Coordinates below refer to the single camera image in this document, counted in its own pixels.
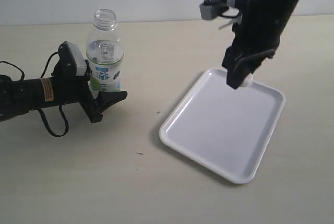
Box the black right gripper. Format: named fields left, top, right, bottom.
left=222, top=22, right=281, bottom=89

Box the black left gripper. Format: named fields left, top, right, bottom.
left=52, top=61, right=128, bottom=123

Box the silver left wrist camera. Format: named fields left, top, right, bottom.
left=58, top=41, right=87, bottom=78

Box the black left camera cable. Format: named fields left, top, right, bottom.
left=0, top=51, right=69, bottom=138

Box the white rectangular plastic tray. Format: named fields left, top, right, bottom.
left=159, top=68, right=285, bottom=184

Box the clear plastic drink bottle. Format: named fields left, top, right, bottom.
left=86, top=9, right=124, bottom=92

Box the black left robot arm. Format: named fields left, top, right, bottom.
left=1, top=63, right=128, bottom=123

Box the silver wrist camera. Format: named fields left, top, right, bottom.
left=199, top=0, right=240, bottom=21
left=58, top=41, right=87, bottom=78

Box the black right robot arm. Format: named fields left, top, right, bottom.
left=222, top=0, right=299, bottom=89

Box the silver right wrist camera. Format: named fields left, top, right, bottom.
left=199, top=0, right=240, bottom=21

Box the white bottle cap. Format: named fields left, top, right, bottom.
left=241, top=74, right=253, bottom=87

